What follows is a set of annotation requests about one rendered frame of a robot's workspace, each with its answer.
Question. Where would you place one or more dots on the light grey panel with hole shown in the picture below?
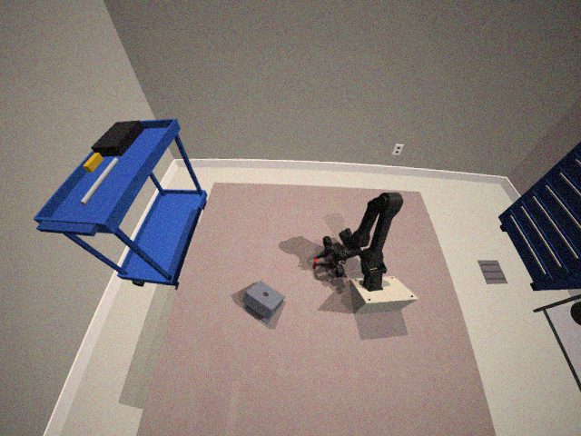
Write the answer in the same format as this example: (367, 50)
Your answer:
(262, 300)

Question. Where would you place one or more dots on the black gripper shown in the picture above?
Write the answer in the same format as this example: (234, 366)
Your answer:
(331, 263)

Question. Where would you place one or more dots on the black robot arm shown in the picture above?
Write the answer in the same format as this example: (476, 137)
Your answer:
(387, 205)

